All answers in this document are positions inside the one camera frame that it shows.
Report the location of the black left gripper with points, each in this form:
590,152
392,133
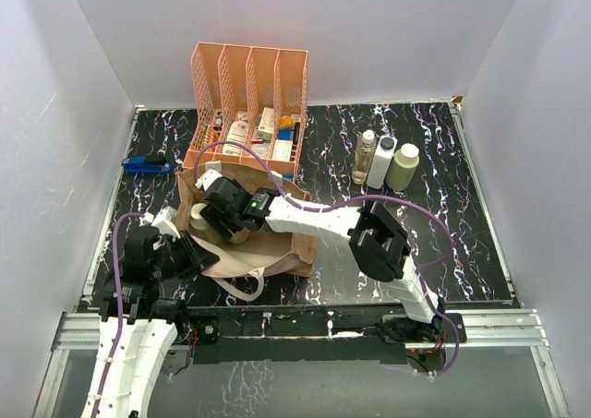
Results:
198,256

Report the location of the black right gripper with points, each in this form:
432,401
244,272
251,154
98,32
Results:
217,219

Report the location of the brown canvas tote bag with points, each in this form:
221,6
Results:
244,267

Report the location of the clear bottle amber liquid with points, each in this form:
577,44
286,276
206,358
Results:
365,149

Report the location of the white bottle dark grey cap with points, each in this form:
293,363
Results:
381,161

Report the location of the green bottle beige cap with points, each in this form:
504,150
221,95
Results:
402,168
200,227
239,237

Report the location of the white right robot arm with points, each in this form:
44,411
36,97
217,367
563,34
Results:
377,241

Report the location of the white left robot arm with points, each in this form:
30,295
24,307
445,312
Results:
138,327

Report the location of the orange items in organizer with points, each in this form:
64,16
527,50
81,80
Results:
211,131

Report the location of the white medicine box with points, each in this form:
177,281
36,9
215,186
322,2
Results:
237,133

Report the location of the blue stapler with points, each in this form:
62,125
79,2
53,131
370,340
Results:
151,164

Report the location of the white box with icons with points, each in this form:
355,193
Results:
282,150

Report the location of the white red small box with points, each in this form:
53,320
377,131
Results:
266,126

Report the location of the yellow blue small boxes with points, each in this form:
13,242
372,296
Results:
289,128

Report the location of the pink plastic file organizer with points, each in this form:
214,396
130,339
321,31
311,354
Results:
242,80

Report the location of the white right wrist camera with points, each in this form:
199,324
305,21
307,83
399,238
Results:
206,180

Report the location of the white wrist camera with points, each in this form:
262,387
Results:
164,221
206,180

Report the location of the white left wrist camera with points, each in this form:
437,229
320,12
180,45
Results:
164,221

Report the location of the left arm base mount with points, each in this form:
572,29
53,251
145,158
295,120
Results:
198,330

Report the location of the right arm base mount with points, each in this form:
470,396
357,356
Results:
432,336

